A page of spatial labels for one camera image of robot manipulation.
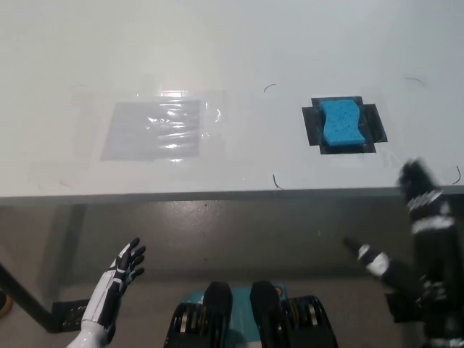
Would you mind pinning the blue wavy-edged sponge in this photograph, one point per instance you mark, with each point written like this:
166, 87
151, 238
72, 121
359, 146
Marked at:
341, 123

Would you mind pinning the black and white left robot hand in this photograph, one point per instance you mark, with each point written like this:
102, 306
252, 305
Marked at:
108, 290

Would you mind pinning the clear plastic sheet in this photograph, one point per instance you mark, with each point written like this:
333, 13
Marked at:
145, 134

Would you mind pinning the orange round object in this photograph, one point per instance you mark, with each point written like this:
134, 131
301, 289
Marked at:
5, 304

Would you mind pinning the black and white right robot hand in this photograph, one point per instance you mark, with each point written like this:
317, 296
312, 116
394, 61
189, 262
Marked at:
435, 246

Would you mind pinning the black metal table brace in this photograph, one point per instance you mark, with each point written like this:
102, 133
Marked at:
25, 297

